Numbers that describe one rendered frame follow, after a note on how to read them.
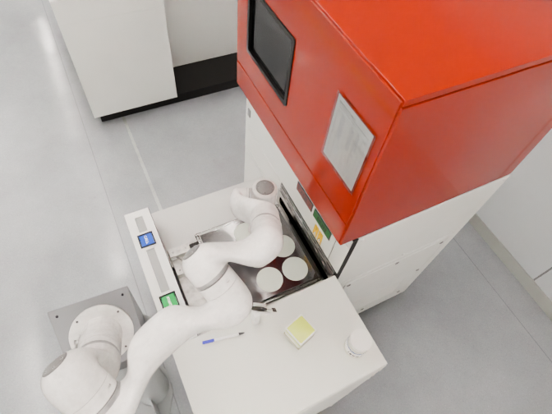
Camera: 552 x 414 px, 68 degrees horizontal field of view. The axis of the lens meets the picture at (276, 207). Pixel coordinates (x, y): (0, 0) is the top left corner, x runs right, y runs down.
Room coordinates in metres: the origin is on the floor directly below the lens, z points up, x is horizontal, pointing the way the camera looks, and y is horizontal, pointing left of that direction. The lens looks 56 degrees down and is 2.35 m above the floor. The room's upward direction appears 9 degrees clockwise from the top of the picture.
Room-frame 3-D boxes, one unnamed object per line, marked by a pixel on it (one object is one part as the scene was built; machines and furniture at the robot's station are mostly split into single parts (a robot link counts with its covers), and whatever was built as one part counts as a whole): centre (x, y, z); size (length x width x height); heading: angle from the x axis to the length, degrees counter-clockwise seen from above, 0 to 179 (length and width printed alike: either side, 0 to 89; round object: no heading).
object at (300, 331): (0.42, -0.14, 1.00); 0.07 x 0.07 x 0.07; 49
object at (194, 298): (0.56, 0.25, 0.87); 0.36 x 0.08 x 0.03; 34
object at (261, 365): (0.34, -0.09, 0.89); 0.62 x 0.35 x 0.14; 124
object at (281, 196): (0.85, -0.12, 0.89); 0.44 x 0.02 x 0.10; 34
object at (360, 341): (0.41, -0.33, 1.01); 0.07 x 0.07 x 0.10
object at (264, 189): (0.81, 0.05, 1.17); 0.09 x 0.08 x 0.13; 97
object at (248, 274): (0.72, 0.04, 0.90); 0.34 x 0.34 x 0.01; 34
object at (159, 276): (0.57, 0.38, 0.89); 0.55 x 0.09 x 0.14; 34
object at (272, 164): (1.00, -0.04, 1.02); 0.82 x 0.03 x 0.40; 34
